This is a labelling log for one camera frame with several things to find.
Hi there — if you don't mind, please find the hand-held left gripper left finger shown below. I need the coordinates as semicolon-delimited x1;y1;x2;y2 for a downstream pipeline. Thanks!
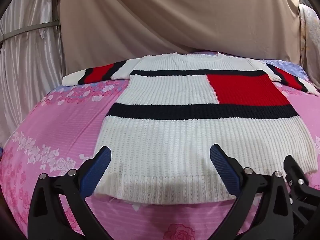
27;145;118;240

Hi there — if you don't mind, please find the grey strap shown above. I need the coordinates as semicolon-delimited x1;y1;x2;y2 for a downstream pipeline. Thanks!
0;21;60;43

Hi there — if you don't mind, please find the white red navy knit sweater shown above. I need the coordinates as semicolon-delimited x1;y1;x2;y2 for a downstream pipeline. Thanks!
61;52;320;203

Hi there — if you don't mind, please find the pink floral bedsheet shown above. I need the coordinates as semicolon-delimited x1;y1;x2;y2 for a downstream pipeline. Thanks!
0;52;320;240

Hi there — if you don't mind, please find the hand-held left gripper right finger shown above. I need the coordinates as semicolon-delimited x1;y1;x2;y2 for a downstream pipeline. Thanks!
209;144;300;240

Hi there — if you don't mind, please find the beige backdrop cloth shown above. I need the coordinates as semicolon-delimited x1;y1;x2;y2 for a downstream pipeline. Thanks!
57;0;303;78

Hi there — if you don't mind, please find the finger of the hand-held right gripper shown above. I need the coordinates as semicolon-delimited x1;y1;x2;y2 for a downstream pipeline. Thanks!
283;155;320;228

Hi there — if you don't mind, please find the silver satin curtain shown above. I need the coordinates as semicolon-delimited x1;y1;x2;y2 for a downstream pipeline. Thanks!
0;0;67;145

